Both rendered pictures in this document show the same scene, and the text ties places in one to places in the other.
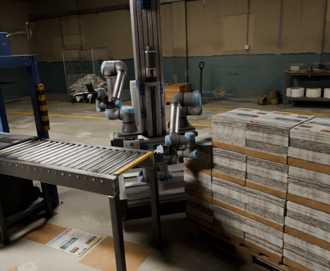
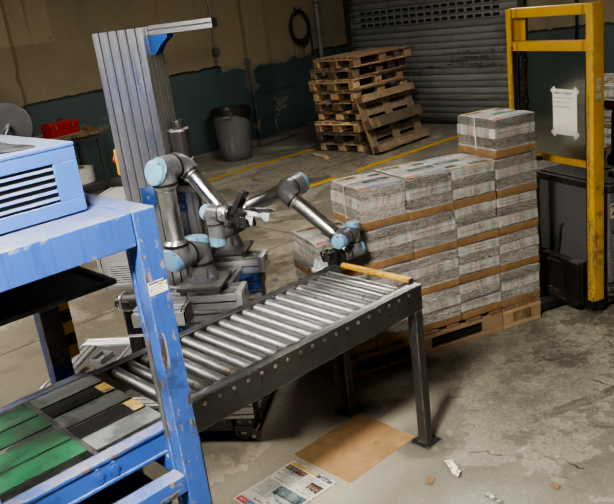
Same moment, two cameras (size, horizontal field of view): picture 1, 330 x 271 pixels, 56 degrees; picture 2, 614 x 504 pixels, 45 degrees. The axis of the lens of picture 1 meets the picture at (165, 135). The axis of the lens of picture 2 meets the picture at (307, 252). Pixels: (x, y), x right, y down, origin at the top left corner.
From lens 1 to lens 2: 3.57 m
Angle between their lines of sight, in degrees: 65
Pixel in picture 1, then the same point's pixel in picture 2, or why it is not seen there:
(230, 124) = (386, 192)
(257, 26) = not seen: outside the picture
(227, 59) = not seen: outside the picture
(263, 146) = (429, 201)
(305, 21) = not seen: outside the picture
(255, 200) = (428, 268)
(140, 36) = (159, 104)
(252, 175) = (420, 240)
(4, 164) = (244, 386)
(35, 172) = (312, 353)
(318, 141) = (477, 173)
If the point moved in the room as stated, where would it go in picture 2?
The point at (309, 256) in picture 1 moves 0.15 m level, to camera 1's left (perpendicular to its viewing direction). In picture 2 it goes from (484, 292) to (481, 301)
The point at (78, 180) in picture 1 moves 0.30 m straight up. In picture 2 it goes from (380, 317) to (373, 250)
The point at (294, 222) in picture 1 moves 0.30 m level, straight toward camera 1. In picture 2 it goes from (468, 266) to (515, 273)
